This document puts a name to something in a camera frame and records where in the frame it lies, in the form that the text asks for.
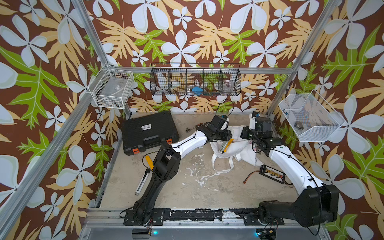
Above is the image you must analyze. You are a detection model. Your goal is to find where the yellow utility knife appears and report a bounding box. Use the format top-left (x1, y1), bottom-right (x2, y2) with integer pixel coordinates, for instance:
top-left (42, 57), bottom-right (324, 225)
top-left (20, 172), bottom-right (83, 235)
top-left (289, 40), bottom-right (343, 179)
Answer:
top-left (220, 139), bottom-right (234, 154)

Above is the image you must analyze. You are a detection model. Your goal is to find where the white cartoon print pouch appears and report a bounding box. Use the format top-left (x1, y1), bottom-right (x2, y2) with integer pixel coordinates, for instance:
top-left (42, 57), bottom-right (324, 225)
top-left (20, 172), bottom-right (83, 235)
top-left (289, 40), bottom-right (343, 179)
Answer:
top-left (210, 126), bottom-right (264, 174)

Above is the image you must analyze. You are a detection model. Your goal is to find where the black white pen knife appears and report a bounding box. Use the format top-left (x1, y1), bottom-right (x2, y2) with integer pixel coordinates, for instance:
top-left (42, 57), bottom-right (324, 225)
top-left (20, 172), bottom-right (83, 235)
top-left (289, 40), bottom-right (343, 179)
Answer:
top-left (135, 168), bottom-right (151, 196)

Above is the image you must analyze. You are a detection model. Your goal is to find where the yellow black cutter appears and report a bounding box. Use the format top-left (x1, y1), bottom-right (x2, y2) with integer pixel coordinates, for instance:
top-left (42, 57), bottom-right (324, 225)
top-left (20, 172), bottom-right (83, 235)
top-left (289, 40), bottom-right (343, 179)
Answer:
top-left (145, 155), bottom-right (154, 170)

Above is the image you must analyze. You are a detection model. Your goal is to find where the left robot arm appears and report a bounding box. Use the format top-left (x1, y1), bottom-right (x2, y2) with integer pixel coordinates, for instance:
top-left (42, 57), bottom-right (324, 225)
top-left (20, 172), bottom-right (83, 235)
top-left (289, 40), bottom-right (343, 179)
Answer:
top-left (132, 115), bottom-right (232, 225)

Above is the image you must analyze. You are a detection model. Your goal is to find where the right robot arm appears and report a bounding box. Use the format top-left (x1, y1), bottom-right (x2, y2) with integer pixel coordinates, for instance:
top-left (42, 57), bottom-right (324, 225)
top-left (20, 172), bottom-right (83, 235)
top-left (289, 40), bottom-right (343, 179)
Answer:
top-left (241, 112), bottom-right (339, 228)

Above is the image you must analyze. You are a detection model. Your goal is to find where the blue object in basket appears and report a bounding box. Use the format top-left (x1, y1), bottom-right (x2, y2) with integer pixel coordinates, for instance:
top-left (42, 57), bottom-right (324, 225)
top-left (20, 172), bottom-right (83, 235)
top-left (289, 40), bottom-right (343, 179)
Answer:
top-left (192, 87), bottom-right (204, 96)

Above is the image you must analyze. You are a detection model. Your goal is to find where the white mesh basket right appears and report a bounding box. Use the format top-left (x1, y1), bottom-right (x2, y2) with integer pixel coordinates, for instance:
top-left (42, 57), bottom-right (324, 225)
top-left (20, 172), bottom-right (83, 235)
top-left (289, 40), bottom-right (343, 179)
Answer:
top-left (279, 90), bottom-right (346, 142)

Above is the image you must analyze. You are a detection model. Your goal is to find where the black plastic tool case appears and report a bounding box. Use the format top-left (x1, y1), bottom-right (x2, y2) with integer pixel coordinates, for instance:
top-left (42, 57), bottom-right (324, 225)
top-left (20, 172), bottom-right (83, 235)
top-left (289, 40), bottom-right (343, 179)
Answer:
top-left (122, 112), bottom-right (180, 156)

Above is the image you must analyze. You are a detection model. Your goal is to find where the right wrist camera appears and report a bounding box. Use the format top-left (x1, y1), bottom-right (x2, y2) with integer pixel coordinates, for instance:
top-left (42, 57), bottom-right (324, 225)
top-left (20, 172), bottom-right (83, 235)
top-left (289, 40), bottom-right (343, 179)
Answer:
top-left (249, 111), bottom-right (260, 130)

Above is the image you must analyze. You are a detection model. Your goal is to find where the black wire basket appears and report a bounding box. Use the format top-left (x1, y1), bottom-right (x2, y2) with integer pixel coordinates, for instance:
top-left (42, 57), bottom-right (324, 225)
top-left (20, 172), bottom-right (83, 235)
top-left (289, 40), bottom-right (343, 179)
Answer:
top-left (149, 63), bottom-right (242, 97)

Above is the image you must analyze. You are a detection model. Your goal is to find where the white wire basket left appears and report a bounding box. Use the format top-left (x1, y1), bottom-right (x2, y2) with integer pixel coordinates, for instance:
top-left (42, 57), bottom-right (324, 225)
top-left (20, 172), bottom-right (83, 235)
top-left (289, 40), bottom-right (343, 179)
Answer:
top-left (89, 64), bottom-right (135, 110)

